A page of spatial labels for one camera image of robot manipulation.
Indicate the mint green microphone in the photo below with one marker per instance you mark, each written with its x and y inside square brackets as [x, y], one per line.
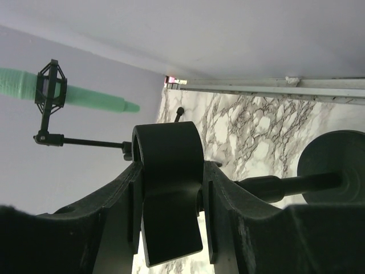
[23, 85]

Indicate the aluminium frame rail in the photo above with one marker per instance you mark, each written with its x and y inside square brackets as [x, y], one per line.
[334, 90]

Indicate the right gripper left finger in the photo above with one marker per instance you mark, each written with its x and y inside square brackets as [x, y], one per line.
[96, 234]

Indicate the black stand holding silver microphone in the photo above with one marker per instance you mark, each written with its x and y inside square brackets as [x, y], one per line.
[330, 171]

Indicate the black tripod microphone stand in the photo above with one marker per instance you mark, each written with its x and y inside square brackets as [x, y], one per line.
[140, 87]

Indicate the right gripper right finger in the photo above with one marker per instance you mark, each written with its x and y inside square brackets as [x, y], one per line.
[247, 235]

